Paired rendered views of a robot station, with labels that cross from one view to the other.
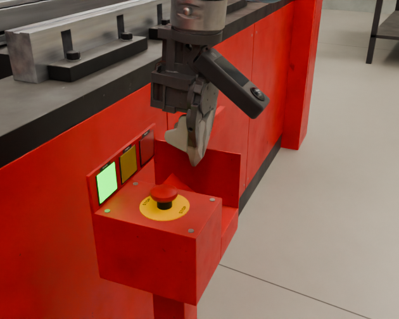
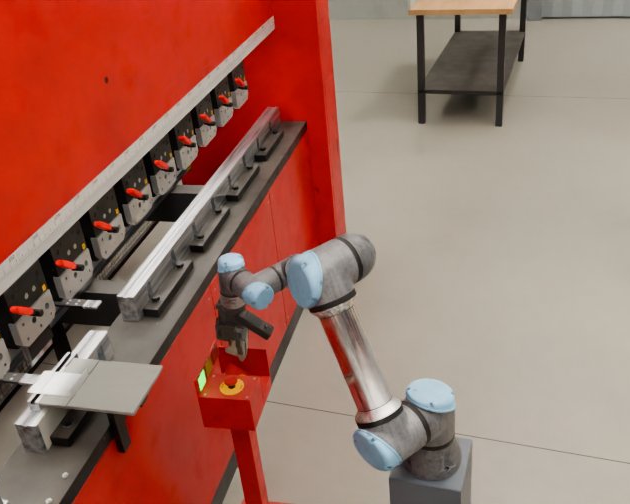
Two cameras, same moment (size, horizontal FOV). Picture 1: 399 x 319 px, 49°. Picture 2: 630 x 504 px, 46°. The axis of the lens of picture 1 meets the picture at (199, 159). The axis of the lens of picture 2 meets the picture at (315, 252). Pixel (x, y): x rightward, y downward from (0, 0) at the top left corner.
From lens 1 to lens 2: 1.61 m
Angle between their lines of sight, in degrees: 7
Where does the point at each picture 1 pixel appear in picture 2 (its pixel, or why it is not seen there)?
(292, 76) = (319, 199)
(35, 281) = (165, 436)
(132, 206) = (216, 389)
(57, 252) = (172, 418)
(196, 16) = (233, 303)
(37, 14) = not seen: hidden behind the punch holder
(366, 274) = (396, 387)
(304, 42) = (324, 167)
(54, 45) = (144, 295)
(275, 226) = (319, 357)
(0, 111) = (134, 350)
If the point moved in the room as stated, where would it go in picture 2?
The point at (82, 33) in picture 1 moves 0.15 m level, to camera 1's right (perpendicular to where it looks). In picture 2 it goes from (155, 278) to (200, 270)
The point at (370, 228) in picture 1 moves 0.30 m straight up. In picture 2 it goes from (403, 344) to (402, 291)
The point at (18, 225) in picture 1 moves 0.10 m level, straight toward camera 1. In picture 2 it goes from (156, 408) to (171, 426)
